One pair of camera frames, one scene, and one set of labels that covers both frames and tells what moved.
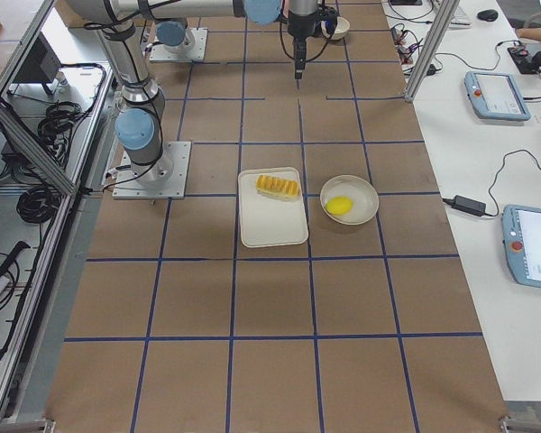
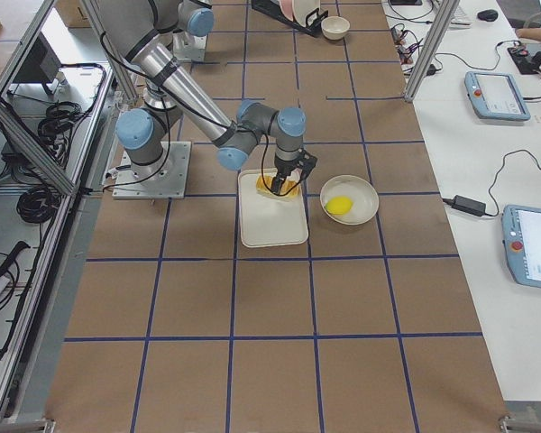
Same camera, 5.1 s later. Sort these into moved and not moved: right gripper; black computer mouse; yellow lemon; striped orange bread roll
Moved: right gripper
Not moved: yellow lemon; striped orange bread roll; black computer mouse
